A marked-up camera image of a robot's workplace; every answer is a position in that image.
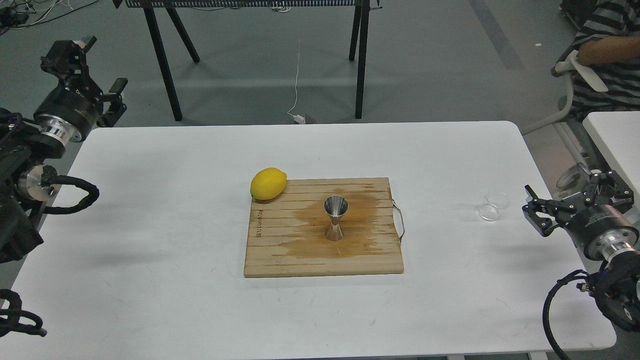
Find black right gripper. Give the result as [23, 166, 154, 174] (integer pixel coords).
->
[522, 169, 639, 262]

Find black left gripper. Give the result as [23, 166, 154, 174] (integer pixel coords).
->
[34, 36, 128, 142]

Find small clear glass beaker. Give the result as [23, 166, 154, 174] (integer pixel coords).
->
[477, 191, 510, 222]

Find steel double jigger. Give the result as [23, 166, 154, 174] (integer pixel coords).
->
[323, 194, 349, 242]

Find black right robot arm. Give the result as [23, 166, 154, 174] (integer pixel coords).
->
[522, 170, 640, 360]

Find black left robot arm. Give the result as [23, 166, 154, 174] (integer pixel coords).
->
[0, 36, 128, 264]

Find white side table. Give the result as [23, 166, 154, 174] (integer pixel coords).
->
[583, 111, 640, 208]

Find white office chair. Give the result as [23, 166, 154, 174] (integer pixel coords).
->
[519, 48, 639, 199]

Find person in striped shirt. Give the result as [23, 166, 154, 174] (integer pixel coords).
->
[570, 0, 640, 122]

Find yellow lemon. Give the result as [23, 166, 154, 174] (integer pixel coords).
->
[250, 167, 288, 201]

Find wooden cutting board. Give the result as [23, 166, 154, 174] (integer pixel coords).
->
[244, 177, 404, 278]

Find black metal background table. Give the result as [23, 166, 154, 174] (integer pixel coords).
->
[113, 0, 386, 123]

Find tangled cables on floor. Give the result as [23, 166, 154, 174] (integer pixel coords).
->
[0, 0, 101, 31]

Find white cable with plug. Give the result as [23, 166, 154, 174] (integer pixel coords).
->
[287, 35, 318, 125]

